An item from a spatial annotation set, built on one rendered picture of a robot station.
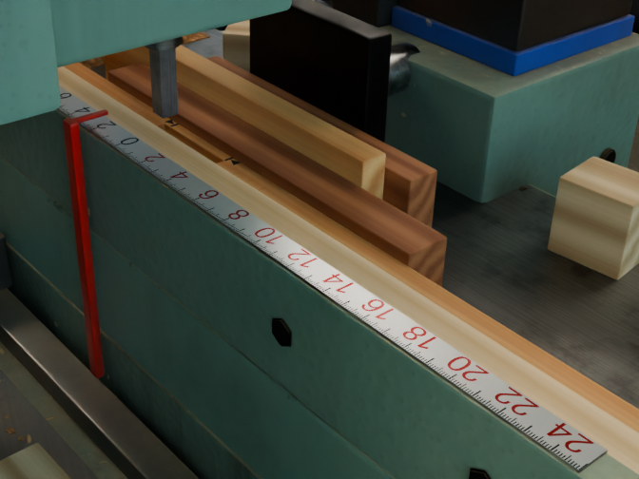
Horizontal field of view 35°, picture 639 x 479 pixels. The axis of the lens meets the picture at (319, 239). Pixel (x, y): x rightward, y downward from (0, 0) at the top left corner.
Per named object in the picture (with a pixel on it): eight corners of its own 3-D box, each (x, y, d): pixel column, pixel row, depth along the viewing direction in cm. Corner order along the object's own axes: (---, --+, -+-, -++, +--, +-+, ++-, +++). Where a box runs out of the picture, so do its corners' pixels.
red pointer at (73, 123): (132, 364, 54) (111, 112, 46) (97, 380, 53) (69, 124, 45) (124, 356, 55) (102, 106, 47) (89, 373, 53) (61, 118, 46)
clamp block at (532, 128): (632, 182, 61) (664, 39, 57) (480, 258, 54) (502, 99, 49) (452, 101, 71) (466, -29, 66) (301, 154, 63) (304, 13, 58)
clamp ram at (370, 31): (463, 171, 54) (482, 7, 50) (359, 214, 50) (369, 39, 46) (350, 113, 60) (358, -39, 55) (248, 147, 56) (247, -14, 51)
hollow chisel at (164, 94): (179, 114, 49) (174, 12, 46) (163, 119, 48) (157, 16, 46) (168, 107, 49) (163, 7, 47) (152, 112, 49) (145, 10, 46)
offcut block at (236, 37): (222, 82, 65) (222, 33, 63) (232, 63, 68) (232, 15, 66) (276, 86, 65) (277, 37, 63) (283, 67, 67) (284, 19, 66)
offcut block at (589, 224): (649, 255, 49) (667, 182, 47) (617, 281, 47) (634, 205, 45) (579, 226, 51) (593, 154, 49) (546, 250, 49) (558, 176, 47)
